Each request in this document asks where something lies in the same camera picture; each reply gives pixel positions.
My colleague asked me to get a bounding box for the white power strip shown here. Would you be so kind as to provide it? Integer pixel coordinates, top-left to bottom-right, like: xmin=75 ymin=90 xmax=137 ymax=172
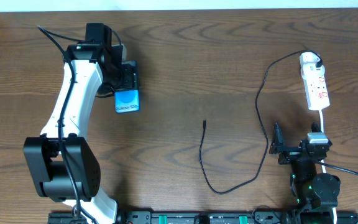
xmin=304 ymin=75 xmax=330 ymax=111

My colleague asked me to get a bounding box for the white power strip cord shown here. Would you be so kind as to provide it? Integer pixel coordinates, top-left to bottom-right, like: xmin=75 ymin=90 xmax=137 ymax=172
xmin=318 ymin=108 xmax=338 ymax=224

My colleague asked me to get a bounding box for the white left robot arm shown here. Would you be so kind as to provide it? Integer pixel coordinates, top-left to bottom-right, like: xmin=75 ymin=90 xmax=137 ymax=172
xmin=24 ymin=23 xmax=140 ymax=223

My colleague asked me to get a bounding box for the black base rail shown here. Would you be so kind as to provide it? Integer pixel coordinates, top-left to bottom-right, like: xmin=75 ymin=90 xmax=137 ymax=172
xmin=47 ymin=210 xmax=358 ymax=224

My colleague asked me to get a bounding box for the white USB charger plug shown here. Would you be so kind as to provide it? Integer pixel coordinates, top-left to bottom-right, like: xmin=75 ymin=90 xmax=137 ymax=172
xmin=300 ymin=52 xmax=325 ymax=80

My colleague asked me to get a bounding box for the black USB charging cable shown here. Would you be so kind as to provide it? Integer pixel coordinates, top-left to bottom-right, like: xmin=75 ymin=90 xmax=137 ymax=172
xmin=198 ymin=49 xmax=324 ymax=195

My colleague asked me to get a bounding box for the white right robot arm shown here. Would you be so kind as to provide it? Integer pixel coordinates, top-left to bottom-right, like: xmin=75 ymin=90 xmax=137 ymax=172
xmin=269 ymin=123 xmax=341 ymax=223

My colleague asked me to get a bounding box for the blue Galaxy smartphone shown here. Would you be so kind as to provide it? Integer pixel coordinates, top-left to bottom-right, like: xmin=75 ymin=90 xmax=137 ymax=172
xmin=114 ymin=90 xmax=140 ymax=113

